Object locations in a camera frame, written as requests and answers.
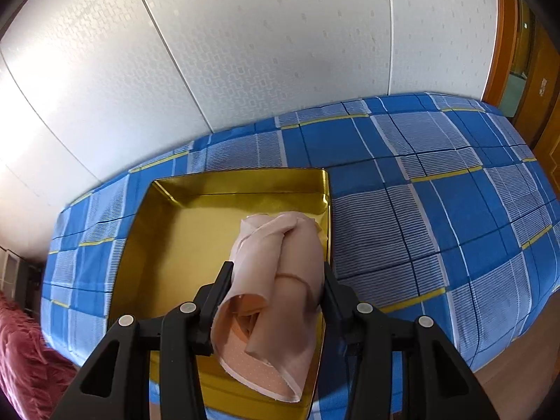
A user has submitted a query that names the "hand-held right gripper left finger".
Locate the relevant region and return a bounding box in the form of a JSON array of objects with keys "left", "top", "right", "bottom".
[{"left": 51, "top": 261, "right": 235, "bottom": 420}]

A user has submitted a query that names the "pink cloth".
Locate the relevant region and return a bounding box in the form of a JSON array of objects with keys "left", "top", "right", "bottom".
[{"left": 211, "top": 211, "right": 325, "bottom": 403}]

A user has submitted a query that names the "wooden door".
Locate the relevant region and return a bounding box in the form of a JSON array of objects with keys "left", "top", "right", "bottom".
[{"left": 481, "top": 0, "right": 560, "bottom": 162}]

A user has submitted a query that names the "red fuzzy blanket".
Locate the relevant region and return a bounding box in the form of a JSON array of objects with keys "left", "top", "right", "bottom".
[{"left": 0, "top": 289, "right": 82, "bottom": 420}]

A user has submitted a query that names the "gold tin box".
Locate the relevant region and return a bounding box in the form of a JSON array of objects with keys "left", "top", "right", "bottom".
[{"left": 105, "top": 167, "right": 332, "bottom": 416}]

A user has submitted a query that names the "blue plaid bed sheet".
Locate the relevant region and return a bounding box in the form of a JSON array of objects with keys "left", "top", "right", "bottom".
[{"left": 40, "top": 92, "right": 560, "bottom": 420}]

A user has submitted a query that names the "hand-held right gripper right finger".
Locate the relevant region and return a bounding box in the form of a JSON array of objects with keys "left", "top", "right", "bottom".
[{"left": 322, "top": 261, "right": 500, "bottom": 420}]

